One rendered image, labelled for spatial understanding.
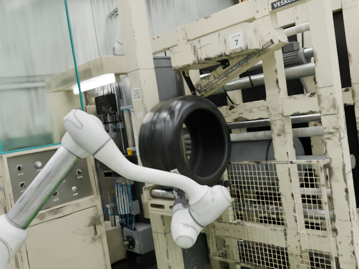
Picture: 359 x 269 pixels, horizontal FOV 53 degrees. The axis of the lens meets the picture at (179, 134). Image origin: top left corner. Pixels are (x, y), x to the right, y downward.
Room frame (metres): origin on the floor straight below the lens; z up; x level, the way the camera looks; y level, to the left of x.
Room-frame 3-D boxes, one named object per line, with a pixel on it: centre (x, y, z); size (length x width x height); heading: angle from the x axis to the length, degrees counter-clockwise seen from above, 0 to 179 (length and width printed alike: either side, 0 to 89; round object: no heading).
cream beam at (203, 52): (2.27, -0.31, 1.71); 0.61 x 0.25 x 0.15; 44
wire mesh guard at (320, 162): (2.21, -0.41, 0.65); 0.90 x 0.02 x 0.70; 44
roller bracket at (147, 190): (2.28, 0.11, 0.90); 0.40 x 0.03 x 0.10; 134
